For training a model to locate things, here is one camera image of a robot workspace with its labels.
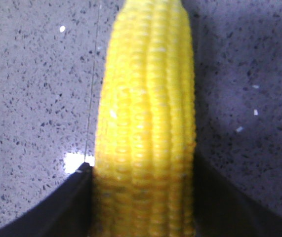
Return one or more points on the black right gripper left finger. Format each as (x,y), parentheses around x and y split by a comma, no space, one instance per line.
(64,213)

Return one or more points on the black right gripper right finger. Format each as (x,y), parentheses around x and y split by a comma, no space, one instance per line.
(222,210)

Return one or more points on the yellow corn cob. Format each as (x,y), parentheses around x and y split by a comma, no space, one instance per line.
(145,138)

